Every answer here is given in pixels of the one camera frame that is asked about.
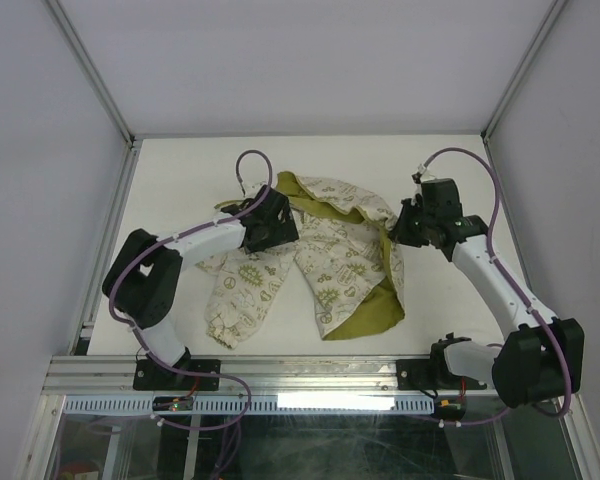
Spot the cream green printed jacket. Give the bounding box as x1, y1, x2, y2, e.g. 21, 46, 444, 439
197, 171, 406, 349

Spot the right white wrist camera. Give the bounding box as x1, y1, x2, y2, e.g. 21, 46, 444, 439
412, 163, 437, 185

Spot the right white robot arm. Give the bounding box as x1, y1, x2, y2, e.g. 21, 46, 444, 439
389, 179, 585, 408

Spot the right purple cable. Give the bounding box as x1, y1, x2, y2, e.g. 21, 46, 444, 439
419, 146, 576, 429

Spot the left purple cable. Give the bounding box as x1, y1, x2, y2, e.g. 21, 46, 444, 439
107, 148, 274, 381

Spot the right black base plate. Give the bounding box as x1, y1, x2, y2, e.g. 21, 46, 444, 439
395, 357, 491, 393

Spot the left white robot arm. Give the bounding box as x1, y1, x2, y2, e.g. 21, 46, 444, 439
101, 185, 299, 389

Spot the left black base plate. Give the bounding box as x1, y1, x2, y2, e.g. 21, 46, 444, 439
132, 357, 224, 391

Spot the aluminium frame post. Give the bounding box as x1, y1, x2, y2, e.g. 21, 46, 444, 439
482, 0, 571, 144
42, 0, 136, 149

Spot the right aluminium frame post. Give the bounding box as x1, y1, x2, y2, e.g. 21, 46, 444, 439
482, 0, 571, 144

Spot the slotted grey cable duct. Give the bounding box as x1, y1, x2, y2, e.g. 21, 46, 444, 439
64, 392, 435, 416

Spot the left aluminium frame post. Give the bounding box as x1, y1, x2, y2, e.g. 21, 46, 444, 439
42, 0, 136, 149

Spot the aluminium mounting rail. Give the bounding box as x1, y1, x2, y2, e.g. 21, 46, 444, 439
44, 352, 581, 401

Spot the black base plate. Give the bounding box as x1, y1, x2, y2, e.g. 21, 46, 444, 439
395, 357, 491, 393
132, 357, 224, 391

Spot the purple cable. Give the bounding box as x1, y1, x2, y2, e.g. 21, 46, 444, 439
419, 146, 576, 429
107, 148, 274, 381

